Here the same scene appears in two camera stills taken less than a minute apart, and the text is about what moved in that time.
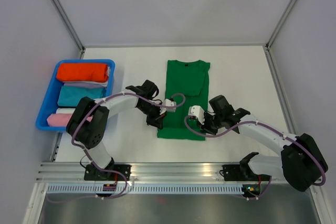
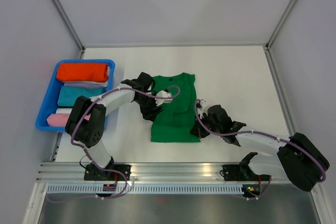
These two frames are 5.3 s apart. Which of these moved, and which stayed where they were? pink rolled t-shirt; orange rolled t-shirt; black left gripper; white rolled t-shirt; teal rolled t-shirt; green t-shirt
Moved: green t-shirt; black left gripper
Stayed: pink rolled t-shirt; teal rolled t-shirt; orange rolled t-shirt; white rolled t-shirt
